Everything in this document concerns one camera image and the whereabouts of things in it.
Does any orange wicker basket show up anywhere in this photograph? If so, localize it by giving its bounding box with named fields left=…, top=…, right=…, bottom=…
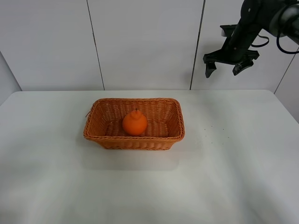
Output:
left=83, top=98, right=185, bottom=150

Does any orange with stem knob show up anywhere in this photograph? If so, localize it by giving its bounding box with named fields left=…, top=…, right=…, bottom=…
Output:
left=122, top=108, right=148, bottom=136

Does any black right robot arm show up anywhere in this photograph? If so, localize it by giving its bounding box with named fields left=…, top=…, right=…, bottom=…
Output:
left=203, top=0, right=299, bottom=77

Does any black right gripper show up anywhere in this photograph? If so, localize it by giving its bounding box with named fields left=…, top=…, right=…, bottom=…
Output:
left=203, top=14, right=260, bottom=78

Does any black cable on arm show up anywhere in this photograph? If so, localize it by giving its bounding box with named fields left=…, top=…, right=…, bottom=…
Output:
left=251, top=7, right=299, bottom=54

